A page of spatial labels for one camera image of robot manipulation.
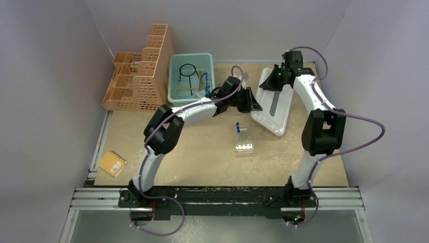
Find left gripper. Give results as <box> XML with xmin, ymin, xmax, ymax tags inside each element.
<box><xmin>228</xmin><ymin>87</ymin><xmax>262</xmax><ymax>113</ymax></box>

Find white tub lid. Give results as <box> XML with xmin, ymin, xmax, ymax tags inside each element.
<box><xmin>251</xmin><ymin>85</ymin><xmax>293</xmax><ymax>137</ymax></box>

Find blue safety glasses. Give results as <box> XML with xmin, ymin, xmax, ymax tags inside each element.
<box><xmin>199</xmin><ymin>72</ymin><xmax>212</xmax><ymax>95</ymax></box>

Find clear well plate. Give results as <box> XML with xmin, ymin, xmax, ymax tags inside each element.
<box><xmin>235</xmin><ymin>123</ymin><xmax>254</xmax><ymax>155</ymax></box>

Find amber rubber tubing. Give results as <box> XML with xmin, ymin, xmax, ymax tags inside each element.
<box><xmin>171</xmin><ymin>70</ymin><xmax>204</xmax><ymax>99</ymax></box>

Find black ring stand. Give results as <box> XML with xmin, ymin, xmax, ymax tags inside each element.
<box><xmin>179</xmin><ymin>63</ymin><xmax>197</xmax><ymax>95</ymax></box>

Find white paper tag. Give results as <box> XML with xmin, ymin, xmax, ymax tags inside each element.
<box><xmin>194</xmin><ymin>90</ymin><xmax>207</xmax><ymax>99</ymax></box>

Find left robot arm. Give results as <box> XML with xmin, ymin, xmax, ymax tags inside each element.
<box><xmin>127</xmin><ymin>76</ymin><xmax>263</xmax><ymax>207</ymax></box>

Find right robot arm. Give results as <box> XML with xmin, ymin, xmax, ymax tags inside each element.
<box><xmin>251</xmin><ymin>47</ymin><xmax>346</xmax><ymax>206</ymax></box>

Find teal plastic tub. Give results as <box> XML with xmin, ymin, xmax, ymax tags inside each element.
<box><xmin>167</xmin><ymin>53</ymin><xmax>216</xmax><ymax>107</ymax></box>

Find orange plastic rack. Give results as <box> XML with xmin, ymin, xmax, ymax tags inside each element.
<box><xmin>102</xmin><ymin>24</ymin><xmax>174</xmax><ymax>111</ymax></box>

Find orange spiral notebook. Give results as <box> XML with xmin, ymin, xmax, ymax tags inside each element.
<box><xmin>98</xmin><ymin>150</ymin><xmax>127</xmax><ymax>177</ymax></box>

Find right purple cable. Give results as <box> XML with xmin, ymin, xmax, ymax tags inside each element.
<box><xmin>285</xmin><ymin>46</ymin><xmax>386</xmax><ymax>229</ymax></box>

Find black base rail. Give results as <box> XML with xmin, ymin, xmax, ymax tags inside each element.
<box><xmin>117</xmin><ymin>184</ymin><xmax>319</xmax><ymax>222</ymax></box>

